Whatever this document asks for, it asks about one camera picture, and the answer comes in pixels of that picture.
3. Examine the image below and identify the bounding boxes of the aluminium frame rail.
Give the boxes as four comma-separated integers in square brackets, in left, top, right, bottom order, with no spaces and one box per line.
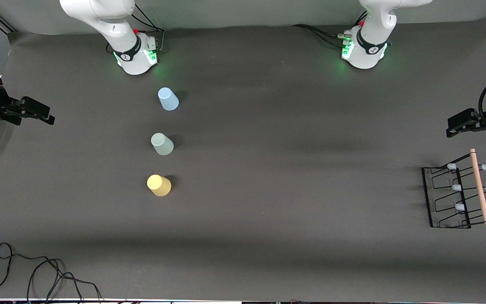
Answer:
[0,14,17,34]

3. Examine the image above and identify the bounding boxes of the dark grey table mat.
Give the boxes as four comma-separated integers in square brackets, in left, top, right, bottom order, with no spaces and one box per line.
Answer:
[0,16,486,301]

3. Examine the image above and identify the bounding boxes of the black wire cup holder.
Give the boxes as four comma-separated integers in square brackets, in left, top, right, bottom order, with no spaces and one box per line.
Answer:
[421,149,486,229]

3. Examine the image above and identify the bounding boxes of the pale green plastic cup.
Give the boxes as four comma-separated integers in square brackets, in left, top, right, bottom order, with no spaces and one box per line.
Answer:
[151,133,175,156]

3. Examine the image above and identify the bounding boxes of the light blue plastic cup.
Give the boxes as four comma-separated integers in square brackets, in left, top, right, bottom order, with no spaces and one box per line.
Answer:
[157,87,180,111]

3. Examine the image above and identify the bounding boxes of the yellow plastic cup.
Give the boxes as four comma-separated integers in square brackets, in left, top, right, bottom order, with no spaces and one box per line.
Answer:
[146,174,172,197]

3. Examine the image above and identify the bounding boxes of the black base cables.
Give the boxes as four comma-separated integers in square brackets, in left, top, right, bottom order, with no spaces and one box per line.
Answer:
[292,12,368,48]
[131,2,166,54]

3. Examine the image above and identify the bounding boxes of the black left base cables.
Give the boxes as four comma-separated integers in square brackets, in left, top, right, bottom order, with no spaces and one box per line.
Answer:
[292,12,368,48]

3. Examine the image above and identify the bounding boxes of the black right base cables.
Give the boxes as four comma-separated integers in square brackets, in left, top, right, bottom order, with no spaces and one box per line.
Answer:
[131,2,166,54]

